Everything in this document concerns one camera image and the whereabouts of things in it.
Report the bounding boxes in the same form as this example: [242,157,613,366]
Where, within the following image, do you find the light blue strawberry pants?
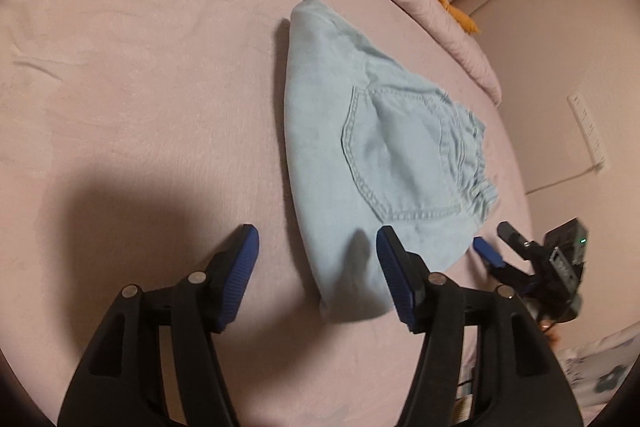
[283,0,498,323]

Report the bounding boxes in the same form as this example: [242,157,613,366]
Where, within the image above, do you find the pink bed sheet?
[1,0,530,426]

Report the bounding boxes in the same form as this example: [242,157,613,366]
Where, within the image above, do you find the person's right hand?
[537,319,561,351]

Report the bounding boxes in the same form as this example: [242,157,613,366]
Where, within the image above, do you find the white wall power strip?
[567,92,611,172]

